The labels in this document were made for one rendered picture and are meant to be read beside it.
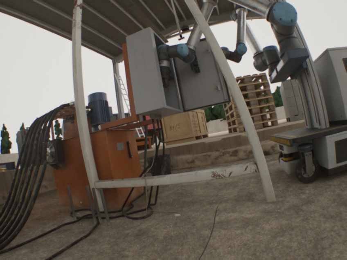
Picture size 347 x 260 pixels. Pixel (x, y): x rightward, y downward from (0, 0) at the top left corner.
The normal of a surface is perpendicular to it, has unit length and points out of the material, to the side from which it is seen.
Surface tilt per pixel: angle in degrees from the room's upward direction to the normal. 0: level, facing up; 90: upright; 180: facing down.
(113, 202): 90
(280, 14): 94
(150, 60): 90
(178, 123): 90
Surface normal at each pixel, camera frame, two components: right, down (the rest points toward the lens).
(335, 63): -0.33, 0.00
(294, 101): -0.51, 0.04
